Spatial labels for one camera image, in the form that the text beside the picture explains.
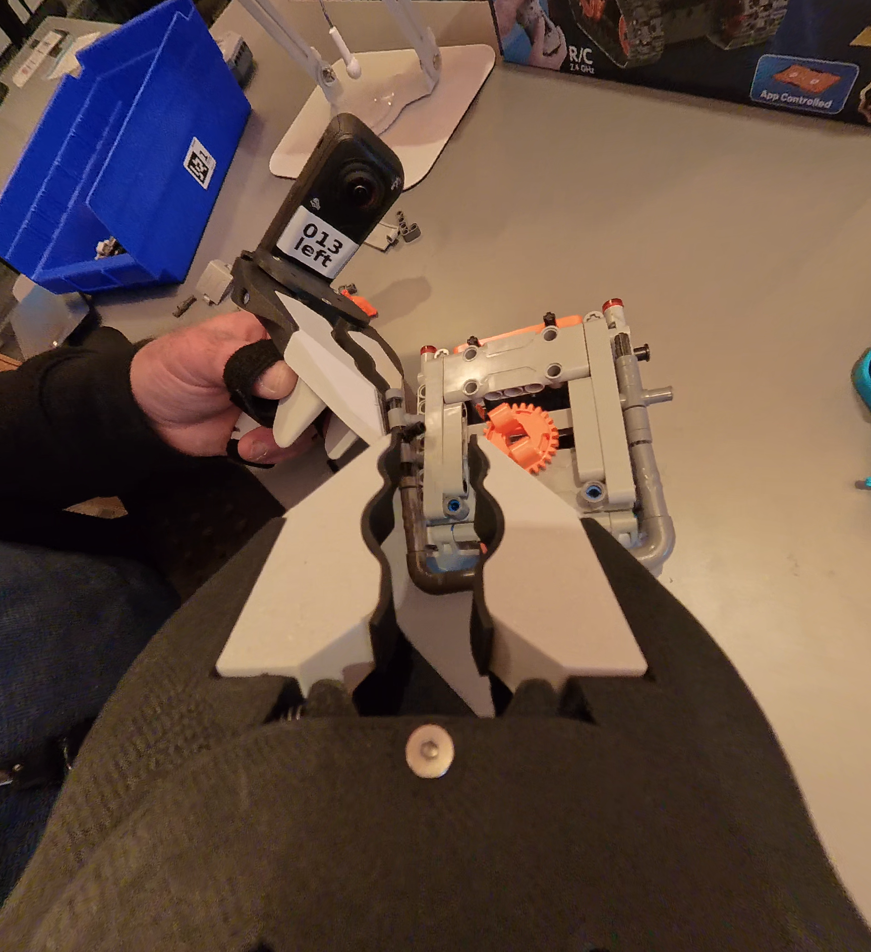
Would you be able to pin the white stand base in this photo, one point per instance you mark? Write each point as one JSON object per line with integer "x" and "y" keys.
{"x": 435, "y": 104}

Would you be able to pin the small orange toy part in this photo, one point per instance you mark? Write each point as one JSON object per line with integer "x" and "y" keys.
{"x": 358, "y": 302}

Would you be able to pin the small dark toy part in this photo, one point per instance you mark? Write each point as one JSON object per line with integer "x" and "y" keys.
{"x": 409, "y": 229}

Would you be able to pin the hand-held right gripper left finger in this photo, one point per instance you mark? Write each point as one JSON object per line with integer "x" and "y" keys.
{"x": 302, "y": 595}

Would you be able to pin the grey toy brick model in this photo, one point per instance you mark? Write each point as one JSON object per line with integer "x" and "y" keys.
{"x": 599, "y": 387}

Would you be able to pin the robot kit box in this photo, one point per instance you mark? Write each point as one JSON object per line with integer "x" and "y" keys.
{"x": 703, "y": 45}

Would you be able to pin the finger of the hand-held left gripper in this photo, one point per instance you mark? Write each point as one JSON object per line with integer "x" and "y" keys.
{"x": 376, "y": 357}
{"x": 339, "y": 387}

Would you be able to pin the small grey toy part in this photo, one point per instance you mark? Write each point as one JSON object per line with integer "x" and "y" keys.
{"x": 385, "y": 226}

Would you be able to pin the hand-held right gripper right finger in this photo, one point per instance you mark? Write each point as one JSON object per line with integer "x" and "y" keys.
{"x": 562, "y": 595}

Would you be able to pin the blue bin with label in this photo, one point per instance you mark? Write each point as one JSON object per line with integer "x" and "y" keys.
{"x": 123, "y": 164}

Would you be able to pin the person's left forearm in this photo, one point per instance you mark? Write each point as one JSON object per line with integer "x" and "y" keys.
{"x": 49, "y": 432}

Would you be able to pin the person's left hand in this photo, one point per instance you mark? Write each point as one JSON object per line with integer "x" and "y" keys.
{"x": 183, "y": 387}

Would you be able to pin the person's blue trousers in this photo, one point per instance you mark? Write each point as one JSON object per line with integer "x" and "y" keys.
{"x": 34, "y": 670}

